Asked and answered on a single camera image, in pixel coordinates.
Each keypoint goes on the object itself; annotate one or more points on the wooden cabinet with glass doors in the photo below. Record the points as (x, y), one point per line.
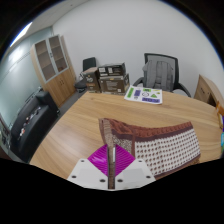
(60, 83)

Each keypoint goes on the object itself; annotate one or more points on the printed paper sheet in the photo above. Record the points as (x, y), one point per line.
(143, 95)

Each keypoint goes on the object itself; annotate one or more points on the tall dark cardboard box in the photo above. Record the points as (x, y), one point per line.
(91, 80)

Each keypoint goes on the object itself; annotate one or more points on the black sofa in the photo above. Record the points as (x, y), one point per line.
(31, 126)

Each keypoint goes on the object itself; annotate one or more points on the brown patterned towel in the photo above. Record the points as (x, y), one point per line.
(166, 150)

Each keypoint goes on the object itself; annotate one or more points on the low wooden side cabinet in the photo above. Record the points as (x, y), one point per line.
(206, 90)

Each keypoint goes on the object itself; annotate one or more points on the teal box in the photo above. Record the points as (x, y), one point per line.
(222, 140)

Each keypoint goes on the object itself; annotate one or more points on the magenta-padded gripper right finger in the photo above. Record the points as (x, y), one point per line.
(140, 173)

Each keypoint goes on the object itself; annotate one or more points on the large brown cardboard box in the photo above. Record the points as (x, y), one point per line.
(113, 84)

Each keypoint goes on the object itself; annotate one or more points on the orange box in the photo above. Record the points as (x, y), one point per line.
(221, 110)

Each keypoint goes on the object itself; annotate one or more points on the flat black cardboard box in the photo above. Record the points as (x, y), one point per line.
(111, 69)

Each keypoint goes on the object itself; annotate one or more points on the black mesh office chair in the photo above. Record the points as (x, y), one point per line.
(160, 56)

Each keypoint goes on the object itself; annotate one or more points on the grey backpack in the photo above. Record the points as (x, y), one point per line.
(158, 75)

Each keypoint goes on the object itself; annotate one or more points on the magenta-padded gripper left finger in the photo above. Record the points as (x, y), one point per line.
(85, 173)

